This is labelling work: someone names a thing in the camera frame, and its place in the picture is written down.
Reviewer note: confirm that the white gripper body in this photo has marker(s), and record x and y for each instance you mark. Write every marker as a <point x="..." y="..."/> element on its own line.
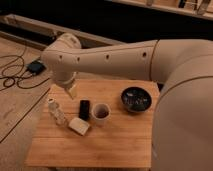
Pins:
<point x="64" y="79"/>

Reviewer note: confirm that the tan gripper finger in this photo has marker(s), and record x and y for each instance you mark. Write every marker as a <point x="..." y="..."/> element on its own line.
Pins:
<point x="72" y="91"/>

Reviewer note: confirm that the wooden table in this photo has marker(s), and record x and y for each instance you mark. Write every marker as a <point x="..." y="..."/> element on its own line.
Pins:
<point x="124" y="141"/>

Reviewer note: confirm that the dark ceramic bowl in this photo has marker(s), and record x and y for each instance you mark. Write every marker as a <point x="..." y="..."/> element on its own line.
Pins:
<point x="136" y="99"/>

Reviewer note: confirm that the clear plastic bottle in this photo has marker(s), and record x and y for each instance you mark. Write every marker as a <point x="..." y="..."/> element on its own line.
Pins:
<point x="56" y="112"/>

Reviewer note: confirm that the black rectangular box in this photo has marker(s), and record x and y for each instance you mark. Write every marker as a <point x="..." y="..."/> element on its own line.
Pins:
<point x="84" y="109"/>

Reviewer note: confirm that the white mug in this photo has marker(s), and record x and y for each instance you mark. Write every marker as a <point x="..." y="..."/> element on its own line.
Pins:
<point x="100" y="113"/>

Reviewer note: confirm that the white rectangular block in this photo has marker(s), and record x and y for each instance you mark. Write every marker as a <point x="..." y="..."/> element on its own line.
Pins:
<point x="79" y="125"/>

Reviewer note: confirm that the blue power adapter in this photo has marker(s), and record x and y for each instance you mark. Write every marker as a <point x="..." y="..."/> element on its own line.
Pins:
<point x="36" y="67"/>

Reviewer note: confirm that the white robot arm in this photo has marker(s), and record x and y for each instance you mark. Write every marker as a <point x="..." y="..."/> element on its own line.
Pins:
<point x="182" y="126"/>

